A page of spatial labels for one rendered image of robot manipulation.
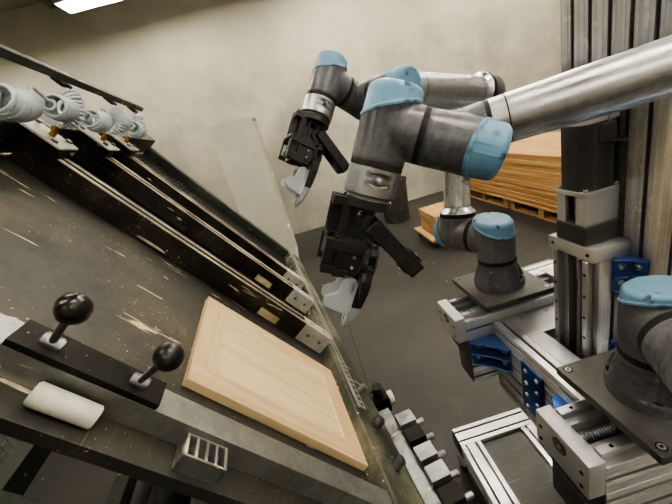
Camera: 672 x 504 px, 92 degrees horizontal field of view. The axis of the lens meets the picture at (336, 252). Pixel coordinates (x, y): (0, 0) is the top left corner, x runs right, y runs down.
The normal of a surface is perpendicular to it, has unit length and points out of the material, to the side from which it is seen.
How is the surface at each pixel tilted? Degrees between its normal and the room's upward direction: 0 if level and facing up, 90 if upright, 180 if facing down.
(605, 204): 90
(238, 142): 90
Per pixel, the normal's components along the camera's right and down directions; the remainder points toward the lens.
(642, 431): -0.25, -0.90
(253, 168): 0.14, 0.32
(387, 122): -0.25, 0.23
